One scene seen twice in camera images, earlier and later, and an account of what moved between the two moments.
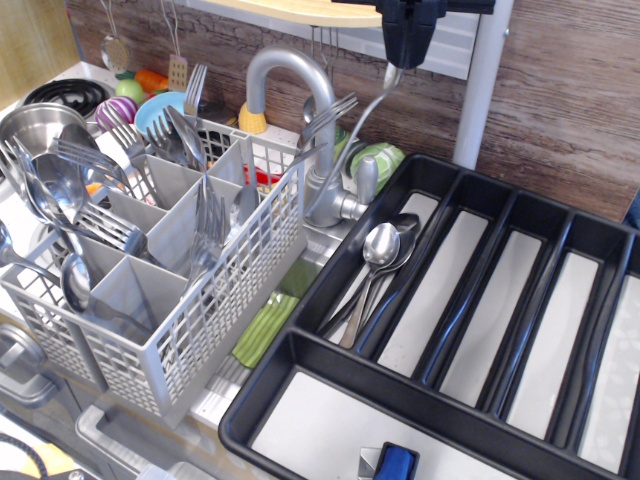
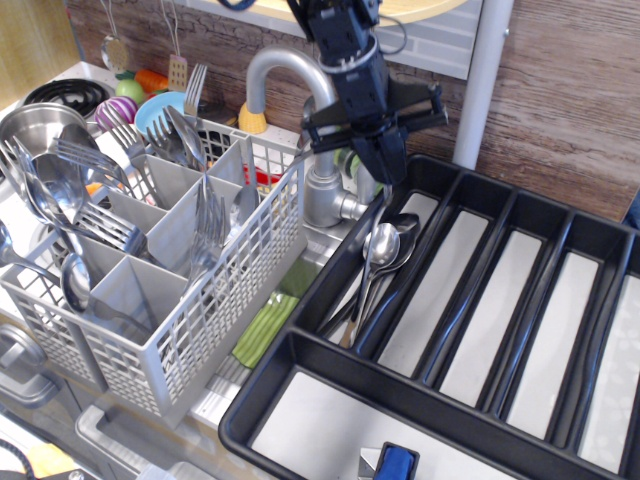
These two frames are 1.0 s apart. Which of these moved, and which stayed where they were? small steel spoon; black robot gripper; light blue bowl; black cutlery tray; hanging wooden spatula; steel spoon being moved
Moved: black robot gripper; small steel spoon
Stayed: light blue bowl; hanging wooden spatula; steel spoon being moved; black cutlery tray
